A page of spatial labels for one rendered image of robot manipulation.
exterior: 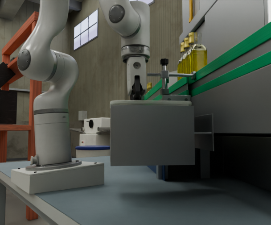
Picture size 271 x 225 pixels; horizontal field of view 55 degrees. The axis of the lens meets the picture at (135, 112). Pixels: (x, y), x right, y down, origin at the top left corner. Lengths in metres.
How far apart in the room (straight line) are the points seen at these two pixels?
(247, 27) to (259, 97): 0.48
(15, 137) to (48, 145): 8.53
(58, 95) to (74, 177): 0.29
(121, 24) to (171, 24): 5.10
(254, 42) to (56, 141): 0.66
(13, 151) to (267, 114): 9.15
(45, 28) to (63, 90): 0.22
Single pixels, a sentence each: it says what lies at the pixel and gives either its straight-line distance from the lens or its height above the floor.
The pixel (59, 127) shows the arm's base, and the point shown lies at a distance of 0.92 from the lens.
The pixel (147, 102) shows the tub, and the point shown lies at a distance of 0.68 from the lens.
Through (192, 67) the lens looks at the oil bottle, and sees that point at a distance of 1.01.
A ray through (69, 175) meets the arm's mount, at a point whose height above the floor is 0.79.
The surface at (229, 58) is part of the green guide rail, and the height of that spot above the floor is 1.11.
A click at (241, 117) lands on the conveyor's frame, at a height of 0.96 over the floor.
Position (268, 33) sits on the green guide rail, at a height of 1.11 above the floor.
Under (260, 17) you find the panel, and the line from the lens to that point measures 0.93.
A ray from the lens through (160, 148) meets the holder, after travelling 0.68.
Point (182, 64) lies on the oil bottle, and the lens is 1.13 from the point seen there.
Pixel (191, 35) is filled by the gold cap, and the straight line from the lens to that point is 1.12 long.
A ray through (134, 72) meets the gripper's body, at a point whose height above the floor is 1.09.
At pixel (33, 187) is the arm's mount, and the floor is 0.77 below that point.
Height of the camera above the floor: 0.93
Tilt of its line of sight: 4 degrees up
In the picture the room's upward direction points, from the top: straight up
